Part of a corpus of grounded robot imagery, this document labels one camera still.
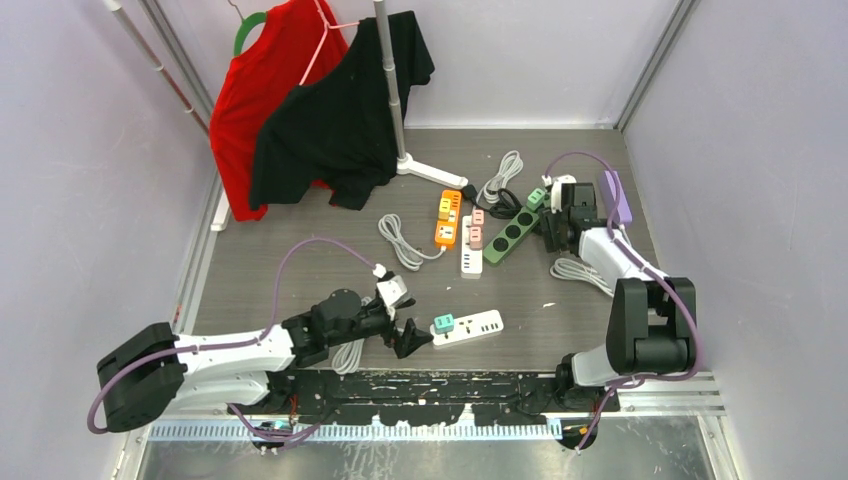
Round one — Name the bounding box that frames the teal plug adapter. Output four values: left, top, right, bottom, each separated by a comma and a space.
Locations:
432, 314, 455, 335

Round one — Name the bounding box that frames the purple power strip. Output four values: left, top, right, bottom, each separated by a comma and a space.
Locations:
598, 170, 633, 228

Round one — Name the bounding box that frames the white power strip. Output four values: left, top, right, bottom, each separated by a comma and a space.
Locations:
460, 207, 485, 279
429, 310, 504, 349

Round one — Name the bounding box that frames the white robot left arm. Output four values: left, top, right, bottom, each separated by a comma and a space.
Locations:
86, 289, 433, 434

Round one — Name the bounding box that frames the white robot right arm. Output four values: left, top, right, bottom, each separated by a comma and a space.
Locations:
539, 178, 698, 411

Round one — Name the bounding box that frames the light green plug adapter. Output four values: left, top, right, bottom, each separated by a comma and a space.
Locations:
526, 187, 547, 212

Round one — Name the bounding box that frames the dark green power strip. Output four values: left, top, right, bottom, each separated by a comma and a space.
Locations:
483, 189, 550, 266

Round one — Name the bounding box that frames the orange power strip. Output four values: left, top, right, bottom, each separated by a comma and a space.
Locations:
434, 189, 463, 250

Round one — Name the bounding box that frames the white clothes rack stand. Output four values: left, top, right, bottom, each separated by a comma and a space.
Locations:
372, 0, 470, 190

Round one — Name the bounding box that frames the black t-shirt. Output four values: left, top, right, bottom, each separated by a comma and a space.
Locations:
248, 17, 397, 210

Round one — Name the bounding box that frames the red t-shirt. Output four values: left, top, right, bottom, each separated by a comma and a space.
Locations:
209, 0, 348, 222

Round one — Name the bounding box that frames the pink clothes hanger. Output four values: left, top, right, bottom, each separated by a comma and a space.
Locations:
298, 0, 358, 86

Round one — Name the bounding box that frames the green clothes hanger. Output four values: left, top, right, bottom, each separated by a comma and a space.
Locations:
227, 0, 268, 57

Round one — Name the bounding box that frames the white coiled power cable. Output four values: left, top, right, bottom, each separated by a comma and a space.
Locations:
329, 294, 376, 377

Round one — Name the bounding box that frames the grey coiled cable rear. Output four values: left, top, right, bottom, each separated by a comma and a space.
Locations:
478, 150, 525, 205

